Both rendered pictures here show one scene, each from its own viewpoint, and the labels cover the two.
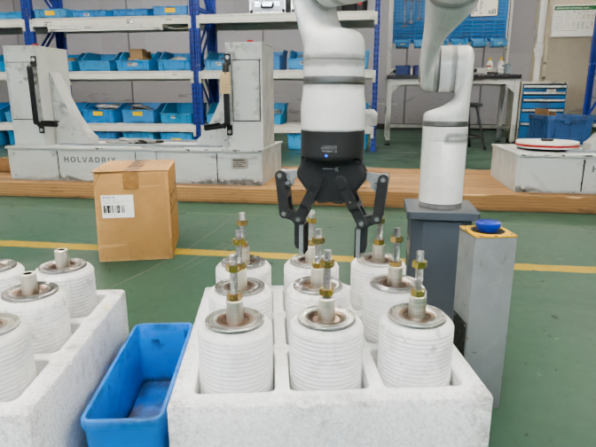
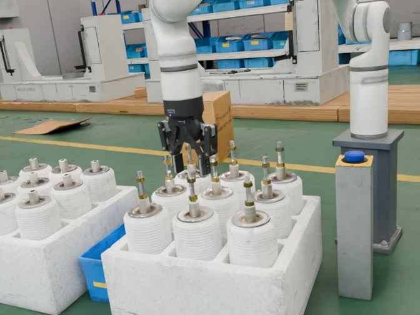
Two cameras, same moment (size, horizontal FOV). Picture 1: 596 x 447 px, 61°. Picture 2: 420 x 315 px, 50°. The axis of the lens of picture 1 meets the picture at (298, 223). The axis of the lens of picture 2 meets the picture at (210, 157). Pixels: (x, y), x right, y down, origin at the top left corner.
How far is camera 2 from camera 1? 49 cm
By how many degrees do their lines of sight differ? 27
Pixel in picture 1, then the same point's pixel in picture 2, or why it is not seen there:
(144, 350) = not seen: hidden behind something
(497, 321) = (360, 232)
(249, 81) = (309, 17)
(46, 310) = (71, 196)
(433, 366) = (250, 253)
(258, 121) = (317, 50)
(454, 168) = (371, 105)
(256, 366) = (150, 239)
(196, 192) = (266, 111)
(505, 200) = not seen: outside the picture
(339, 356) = (192, 239)
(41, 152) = not seen: hidden behind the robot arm
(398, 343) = (229, 235)
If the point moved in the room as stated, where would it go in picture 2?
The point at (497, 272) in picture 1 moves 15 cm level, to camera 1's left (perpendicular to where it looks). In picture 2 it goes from (357, 194) to (286, 189)
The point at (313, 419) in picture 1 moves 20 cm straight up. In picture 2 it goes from (173, 274) to (160, 178)
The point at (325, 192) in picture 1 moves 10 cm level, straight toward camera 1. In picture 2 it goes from (181, 136) to (150, 150)
